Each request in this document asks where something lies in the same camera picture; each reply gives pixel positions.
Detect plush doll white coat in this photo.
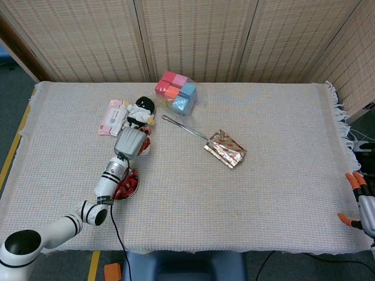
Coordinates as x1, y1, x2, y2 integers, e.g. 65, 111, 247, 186
121, 95, 156, 131

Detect long metal tweezers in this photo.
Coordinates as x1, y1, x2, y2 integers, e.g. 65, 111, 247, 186
162, 114, 209, 142

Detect pink cube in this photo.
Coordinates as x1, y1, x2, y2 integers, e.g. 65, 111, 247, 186
172, 73, 188, 88

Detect round steel plate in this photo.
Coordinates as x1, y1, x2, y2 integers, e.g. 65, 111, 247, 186
112, 168, 141, 201

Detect gold foil packet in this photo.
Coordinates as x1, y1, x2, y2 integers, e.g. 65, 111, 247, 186
203, 129, 248, 170

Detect white woven tablecloth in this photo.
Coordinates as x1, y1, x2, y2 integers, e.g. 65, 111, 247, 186
0, 79, 373, 255

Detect blue panel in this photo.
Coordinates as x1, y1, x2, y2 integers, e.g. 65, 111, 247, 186
0, 46, 12, 67

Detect orange block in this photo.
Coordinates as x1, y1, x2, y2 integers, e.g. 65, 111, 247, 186
104, 262, 122, 281

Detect left robot hand silver orange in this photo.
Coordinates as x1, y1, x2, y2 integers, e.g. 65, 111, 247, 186
113, 126, 152, 161

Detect clear plastic bag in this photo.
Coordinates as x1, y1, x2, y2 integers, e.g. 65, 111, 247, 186
154, 70, 207, 118

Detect black floor cable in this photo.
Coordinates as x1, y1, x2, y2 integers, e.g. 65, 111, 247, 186
254, 251, 375, 281

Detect beige woven screen panel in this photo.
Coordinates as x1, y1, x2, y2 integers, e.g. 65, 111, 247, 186
0, 0, 147, 83
237, 0, 363, 83
134, 0, 260, 83
306, 0, 375, 124

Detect light blue cube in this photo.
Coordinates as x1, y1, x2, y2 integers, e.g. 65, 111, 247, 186
179, 83, 197, 102
171, 96, 194, 115

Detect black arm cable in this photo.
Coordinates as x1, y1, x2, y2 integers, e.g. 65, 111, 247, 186
108, 152, 132, 281

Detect orange cube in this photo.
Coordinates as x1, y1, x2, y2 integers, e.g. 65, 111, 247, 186
163, 85, 182, 100

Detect pink wet wipes pack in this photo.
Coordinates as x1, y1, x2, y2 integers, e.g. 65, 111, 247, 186
97, 99, 129, 138

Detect brown wooden post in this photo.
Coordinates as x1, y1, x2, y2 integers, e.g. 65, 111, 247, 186
0, 13, 55, 83

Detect right robot hand silver orange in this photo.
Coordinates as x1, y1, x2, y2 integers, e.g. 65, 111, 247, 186
336, 171, 375, 238

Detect red cube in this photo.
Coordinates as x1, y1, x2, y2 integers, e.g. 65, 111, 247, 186
159, 70, 176, 84
154, 80, 171, 96

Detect white paper cup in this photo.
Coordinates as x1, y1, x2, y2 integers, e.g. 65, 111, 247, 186
135, 136, 151, 157

